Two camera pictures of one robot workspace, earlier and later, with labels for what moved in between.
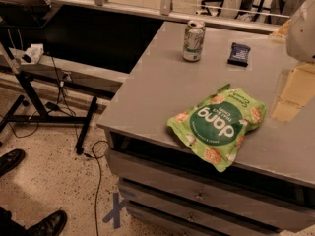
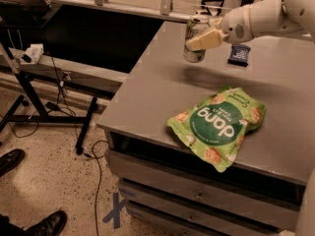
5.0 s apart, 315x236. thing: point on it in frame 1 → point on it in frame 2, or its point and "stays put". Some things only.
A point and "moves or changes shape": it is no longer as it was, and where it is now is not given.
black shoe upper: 10,159 stays put
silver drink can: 194,41 moves or changes shape
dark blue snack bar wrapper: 239,54 stays put
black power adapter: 52,106 stays put
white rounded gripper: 302,33 → 235,26
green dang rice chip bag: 215,126 stays put
